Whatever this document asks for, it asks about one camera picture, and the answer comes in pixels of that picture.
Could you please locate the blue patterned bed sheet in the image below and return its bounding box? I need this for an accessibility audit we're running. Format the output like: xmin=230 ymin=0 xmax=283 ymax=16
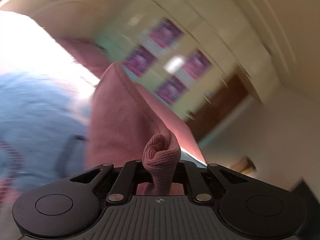
xmin=0 ymin=10 xmax=101 ymax=240

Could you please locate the brown wooden door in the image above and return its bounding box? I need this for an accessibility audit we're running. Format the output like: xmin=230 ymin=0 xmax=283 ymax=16
xmin=185 ymin=74 xmax=248 ymax=142

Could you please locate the pink folded quilt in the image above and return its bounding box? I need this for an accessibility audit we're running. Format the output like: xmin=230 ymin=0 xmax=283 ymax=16
xmin=56 ymin=38 xmax=112 ymax=79

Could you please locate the cream round headboard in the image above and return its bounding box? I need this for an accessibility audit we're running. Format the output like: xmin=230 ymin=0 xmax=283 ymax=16
xmin=1 ymin=0 xmax=108 ymax=38

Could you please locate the wooden chair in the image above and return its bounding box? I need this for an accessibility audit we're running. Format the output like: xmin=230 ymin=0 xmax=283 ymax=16
xmin=229 ymin=156 xmax=257 ymax=176

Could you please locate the purple poster upper right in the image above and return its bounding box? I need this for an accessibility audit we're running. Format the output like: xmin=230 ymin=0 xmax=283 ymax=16
xmin=182 ymin=49 xmax=212 ymax=80

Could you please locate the cream glossy wardrobe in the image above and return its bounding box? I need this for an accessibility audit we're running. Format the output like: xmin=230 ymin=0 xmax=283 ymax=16
xmin=97 ymin=0 xmax=279 ymax=120

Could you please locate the purple poster lower left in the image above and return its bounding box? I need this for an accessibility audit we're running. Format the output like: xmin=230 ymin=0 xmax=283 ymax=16
xmin=122 ymin=44 xmax=157 ymax=79

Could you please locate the purple poster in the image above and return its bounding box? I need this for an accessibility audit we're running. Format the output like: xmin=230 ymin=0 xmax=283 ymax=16
xmin=122 ymin=44 xmax=157 ymax=79
xmin=182 ymin=49 xmax=212 ymax=80
xmin=148 ymin=18 xmax=183 ymax=48
xmin=155 ymin=76 xmax=187 ymax=105

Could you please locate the purple poster lower right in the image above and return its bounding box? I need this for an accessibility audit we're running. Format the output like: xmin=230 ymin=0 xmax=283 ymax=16
xmin=155 ymin=76 xmax=187 ymax=105

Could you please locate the purple poster upper left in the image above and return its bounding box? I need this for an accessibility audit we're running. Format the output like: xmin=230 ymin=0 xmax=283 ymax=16
xmin=148 ymin=18 xmax=183 ymax=48

